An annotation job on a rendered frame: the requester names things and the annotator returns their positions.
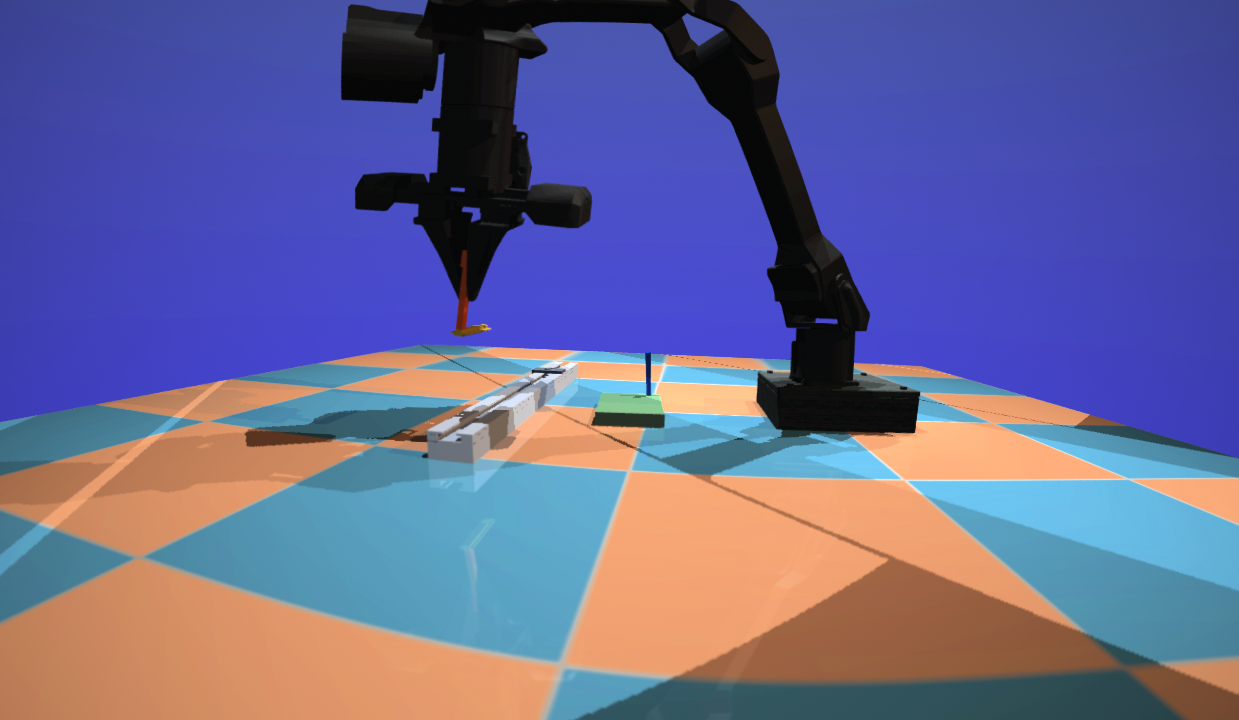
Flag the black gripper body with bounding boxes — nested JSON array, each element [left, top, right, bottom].
[[356, 105, 592, 228]]

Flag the aluminum rail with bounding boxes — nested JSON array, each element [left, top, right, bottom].
[[427, 362, 579, 463]]

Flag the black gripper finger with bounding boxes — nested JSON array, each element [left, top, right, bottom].
[[413, 211, 473, 297], [466, 217, 527, 302]]

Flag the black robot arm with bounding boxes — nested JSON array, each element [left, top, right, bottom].
[[341, 0, 870, 385]]

